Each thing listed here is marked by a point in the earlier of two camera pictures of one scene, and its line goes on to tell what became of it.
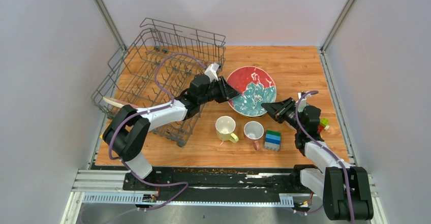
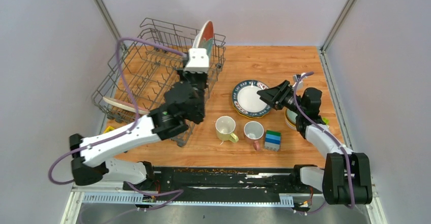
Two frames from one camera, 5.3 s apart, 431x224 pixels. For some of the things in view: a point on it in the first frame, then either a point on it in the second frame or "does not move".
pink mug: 253,133 does not move
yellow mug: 225,127 does not move
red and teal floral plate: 256,87 to 205,38
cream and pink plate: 120,103 does not move
